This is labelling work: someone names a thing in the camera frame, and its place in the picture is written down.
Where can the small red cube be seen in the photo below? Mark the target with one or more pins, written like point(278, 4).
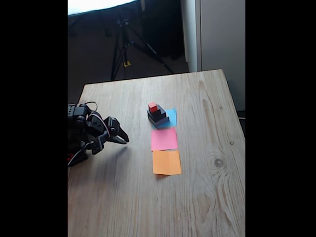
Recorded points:
point(152, 107)

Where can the small black cube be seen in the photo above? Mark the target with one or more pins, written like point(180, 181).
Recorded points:
point(158, 111)

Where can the large black block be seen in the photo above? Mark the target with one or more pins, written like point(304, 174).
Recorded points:
point(163, 121)

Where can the medium black block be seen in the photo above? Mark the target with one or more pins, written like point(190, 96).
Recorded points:
point(162, 115)

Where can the pink paper sheet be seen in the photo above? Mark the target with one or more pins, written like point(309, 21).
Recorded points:
point(164, 139)

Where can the red base clamp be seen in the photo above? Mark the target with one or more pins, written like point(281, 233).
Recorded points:
point(69, 156)

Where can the orange paper sheet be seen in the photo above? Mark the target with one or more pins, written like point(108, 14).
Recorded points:
point(166, 163)

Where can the blue paper sheet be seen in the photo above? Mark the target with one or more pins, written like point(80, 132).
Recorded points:
point(172, 116)

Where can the yellow tripod tag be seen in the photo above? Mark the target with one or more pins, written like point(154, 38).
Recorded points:
point(127, 64)

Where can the black tripod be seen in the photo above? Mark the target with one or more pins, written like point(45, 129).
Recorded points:
point(150, 49)

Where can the bright white panel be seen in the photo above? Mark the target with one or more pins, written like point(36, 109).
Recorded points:
point(98, 5)

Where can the white cabinet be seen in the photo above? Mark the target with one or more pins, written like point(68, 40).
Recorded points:
point(222, 37)

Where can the bare circuit board camera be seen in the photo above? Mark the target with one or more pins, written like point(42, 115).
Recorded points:
point(97, 145)

